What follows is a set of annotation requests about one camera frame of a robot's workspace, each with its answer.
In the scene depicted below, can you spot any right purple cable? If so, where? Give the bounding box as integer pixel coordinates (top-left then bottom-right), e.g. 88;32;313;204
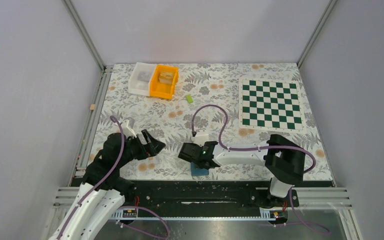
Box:
191;104;317;175

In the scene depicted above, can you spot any green white chessboard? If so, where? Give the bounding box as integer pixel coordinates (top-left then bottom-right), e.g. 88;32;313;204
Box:
238;78;307;134

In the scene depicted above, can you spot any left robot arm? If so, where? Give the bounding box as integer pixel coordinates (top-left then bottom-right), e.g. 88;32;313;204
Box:
50;129;166;240

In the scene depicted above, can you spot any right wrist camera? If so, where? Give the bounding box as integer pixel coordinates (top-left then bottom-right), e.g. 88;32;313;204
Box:
192;130;209;146

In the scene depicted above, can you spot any tan item in orange bin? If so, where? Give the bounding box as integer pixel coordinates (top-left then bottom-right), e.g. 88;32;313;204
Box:
158;71;175;85

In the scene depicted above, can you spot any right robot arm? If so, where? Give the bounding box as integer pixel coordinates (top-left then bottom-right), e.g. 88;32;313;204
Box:
178;134;307;206

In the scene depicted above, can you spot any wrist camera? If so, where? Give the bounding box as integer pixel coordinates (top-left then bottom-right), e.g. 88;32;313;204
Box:
192;130;209;146
121;117;136;138

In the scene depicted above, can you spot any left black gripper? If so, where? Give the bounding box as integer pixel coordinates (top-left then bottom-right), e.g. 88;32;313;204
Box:
117;128;166;167

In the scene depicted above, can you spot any white plastic bin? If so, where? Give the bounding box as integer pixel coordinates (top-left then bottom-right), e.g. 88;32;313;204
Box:
127;62;157;97

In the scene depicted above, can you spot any small green block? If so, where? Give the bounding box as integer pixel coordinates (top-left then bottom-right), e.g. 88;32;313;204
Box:
185;94;194;104

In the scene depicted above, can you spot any blue card holder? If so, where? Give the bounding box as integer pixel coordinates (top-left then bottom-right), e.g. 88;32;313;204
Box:
190;162;210;177

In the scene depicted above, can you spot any grey item in white bin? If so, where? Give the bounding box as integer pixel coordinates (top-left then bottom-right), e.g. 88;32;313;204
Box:
137;71;151;82

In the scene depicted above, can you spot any orange plastic bin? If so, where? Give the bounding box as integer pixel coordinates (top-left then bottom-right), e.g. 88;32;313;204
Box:
149;64;179;100

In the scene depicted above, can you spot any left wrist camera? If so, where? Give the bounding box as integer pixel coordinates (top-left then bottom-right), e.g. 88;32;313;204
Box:
121;117;136;138

